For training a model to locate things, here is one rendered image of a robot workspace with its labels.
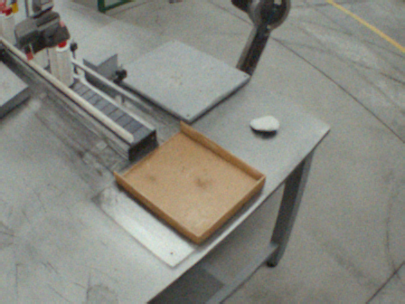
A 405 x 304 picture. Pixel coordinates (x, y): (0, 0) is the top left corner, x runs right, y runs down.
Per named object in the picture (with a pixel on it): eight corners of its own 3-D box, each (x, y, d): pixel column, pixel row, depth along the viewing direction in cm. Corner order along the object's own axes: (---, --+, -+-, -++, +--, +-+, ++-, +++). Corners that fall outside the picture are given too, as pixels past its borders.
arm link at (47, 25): (63, 22, 98) (57, 5, 98) (40, 33, 95) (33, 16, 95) (60, 33, 104) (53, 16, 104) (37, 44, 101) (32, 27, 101)
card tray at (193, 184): (115, 181, 128) (113, 171, 125) (181, 130, 141) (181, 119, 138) (198, 245, 114) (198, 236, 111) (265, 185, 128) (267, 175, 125)
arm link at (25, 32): (49, -13, 94) (44, -2, 102) (10, 5, 90) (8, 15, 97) (61, 24, 97) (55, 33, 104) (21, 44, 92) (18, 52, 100)
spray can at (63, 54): (58, 84, 150) (51, 39, 135) (69, 77, 153) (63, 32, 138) (65, 90, 148) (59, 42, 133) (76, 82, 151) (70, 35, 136)
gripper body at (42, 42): (27, 38, 106) (28, 26, 100) (58, 22, 111) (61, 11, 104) (33, 56, 107) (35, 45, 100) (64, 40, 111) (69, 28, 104)
